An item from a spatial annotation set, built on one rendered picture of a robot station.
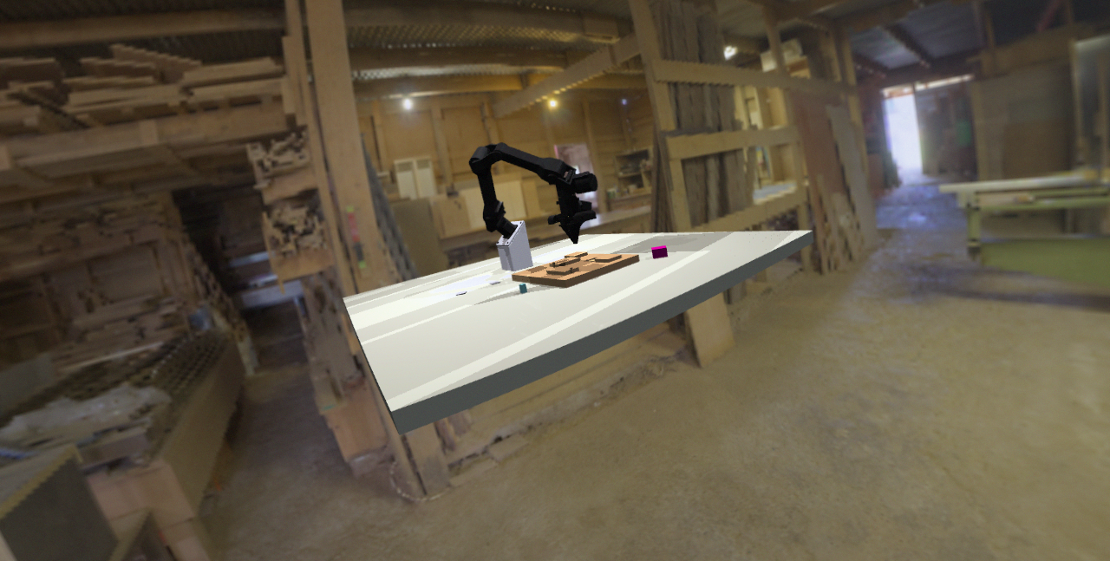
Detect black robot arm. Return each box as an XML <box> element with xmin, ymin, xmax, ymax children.
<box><xmin>470</xmin><ymin>142</ymin><xmax>597</xmax><ymax>239</ymax></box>

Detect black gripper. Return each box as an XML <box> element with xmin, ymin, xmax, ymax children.
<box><xmin>547</xmin><ymin>194</ymin><xmax>597</xmax><ymax>244</ymax></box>

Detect tan puzzle board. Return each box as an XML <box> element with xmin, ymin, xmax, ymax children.
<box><xmin>512</xmin><ymin>252</ymin><xmax>640</xmax><ymax>288</ymax></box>

